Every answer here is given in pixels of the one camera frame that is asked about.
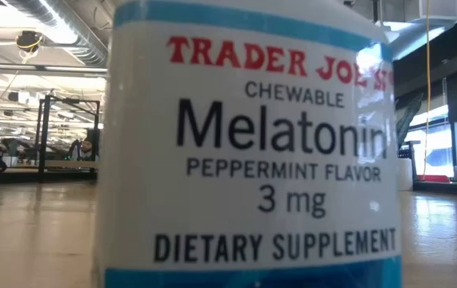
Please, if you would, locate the black round ceiling fixture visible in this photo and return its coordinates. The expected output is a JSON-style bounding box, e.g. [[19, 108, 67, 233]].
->
[[14, 30, 44, 53]]

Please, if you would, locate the yellow cable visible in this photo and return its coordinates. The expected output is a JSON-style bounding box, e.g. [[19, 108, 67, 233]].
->
[[422, 0, 432, 179]]

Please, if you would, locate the green potted plant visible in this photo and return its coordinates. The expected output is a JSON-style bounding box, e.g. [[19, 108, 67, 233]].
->
[[395, 92, 425, 151]]

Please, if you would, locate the white melatonin bottle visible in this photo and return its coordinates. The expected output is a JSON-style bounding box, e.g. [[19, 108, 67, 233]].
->
[[94, 0, 404, 288]]

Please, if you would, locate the red tray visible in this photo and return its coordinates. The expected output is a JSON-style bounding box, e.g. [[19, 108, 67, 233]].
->
[[416, 174, 451, 184]]

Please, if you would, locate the white planter pot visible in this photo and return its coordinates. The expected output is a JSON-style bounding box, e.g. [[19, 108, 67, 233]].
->
[[395, 158, 414, 192]]

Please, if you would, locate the person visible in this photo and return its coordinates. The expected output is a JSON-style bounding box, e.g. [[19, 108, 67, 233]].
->
[[70, 137, 100, 163]]

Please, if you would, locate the silver ventilation duct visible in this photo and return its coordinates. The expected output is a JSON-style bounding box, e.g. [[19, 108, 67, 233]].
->
[[2, 0, 109, 68]]

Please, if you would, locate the white hanging box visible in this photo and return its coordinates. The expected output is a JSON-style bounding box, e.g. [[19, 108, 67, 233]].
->
[[403, 0, 457, 23]]

